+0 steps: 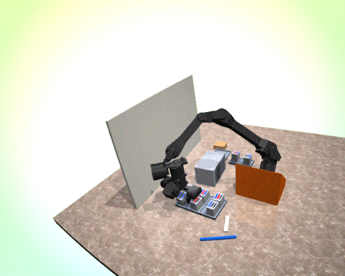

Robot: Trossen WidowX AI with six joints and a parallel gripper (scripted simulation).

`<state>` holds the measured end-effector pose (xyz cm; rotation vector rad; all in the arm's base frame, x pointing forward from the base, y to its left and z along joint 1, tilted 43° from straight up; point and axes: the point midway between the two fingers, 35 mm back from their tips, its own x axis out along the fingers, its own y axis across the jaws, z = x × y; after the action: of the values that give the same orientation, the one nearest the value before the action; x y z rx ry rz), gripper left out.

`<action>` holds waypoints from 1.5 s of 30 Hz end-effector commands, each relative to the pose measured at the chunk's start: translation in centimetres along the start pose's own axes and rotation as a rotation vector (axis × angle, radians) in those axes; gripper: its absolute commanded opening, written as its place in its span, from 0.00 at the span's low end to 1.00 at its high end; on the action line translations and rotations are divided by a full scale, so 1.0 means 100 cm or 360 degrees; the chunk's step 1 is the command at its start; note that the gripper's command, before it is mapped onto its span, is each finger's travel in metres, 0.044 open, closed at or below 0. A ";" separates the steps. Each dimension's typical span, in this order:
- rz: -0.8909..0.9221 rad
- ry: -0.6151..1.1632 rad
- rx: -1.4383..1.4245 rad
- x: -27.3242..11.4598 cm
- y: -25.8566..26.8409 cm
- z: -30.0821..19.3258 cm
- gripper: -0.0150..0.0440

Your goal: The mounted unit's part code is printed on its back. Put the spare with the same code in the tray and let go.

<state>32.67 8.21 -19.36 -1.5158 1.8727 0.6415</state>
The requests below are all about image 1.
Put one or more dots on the grey flat panel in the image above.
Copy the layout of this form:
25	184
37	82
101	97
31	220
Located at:
141	133

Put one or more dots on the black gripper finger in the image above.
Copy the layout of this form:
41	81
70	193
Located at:
187	199

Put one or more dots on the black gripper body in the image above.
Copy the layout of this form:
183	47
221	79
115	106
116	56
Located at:
191	191

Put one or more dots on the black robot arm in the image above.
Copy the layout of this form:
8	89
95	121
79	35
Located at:
267	149

